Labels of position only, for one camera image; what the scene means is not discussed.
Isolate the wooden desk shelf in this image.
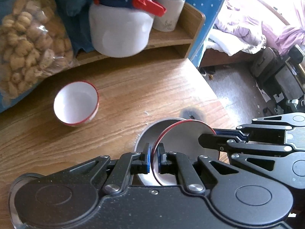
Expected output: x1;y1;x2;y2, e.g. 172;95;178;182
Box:
47;2;206;77

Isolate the deep steel bowl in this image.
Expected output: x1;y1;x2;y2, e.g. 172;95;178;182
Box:
133;117;184;186

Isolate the bag of biscuits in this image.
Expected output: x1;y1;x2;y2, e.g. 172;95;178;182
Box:
1;0;76;110

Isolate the dark suitcase on floor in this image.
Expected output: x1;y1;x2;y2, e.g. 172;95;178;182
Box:
250;47;280;78

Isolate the bed with pink bedding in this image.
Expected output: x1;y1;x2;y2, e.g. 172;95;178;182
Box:
200;0;304;67

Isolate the white steel thermos cup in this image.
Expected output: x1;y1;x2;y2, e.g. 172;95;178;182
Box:
152;0;185;32

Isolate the large steel plate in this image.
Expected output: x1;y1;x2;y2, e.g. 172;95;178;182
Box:
8;173;44;228

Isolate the white red-rimmed bowl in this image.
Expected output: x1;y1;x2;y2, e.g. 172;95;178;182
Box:
150;119;220;185
53;81;99;127

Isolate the white jug blue lid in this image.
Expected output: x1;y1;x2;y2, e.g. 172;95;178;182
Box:
88;0;166;58

